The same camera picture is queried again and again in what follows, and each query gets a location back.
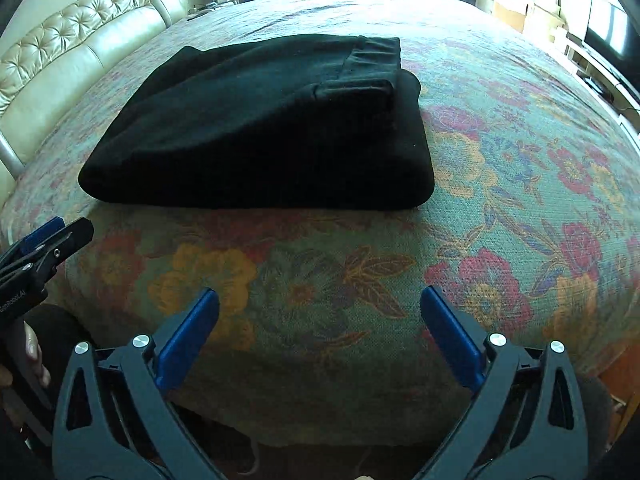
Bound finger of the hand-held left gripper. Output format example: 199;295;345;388
0;217;95;291
20;216;66;253

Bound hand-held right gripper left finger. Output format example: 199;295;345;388
51;287;236;480

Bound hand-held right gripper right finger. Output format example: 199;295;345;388
415;285;593;480

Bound black pants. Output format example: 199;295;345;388
78;33;435;211

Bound person's left hand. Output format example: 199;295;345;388
0;324;52;390

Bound floral bedspread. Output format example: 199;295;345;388
0;0;640;448

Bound person's dark grey clothing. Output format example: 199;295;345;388
0;304;617;480

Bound cream tufted leather headboard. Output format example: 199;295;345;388
0;0;190;196

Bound white television stand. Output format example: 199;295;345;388
565;35;640;136

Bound black television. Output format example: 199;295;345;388
585;0;636;66

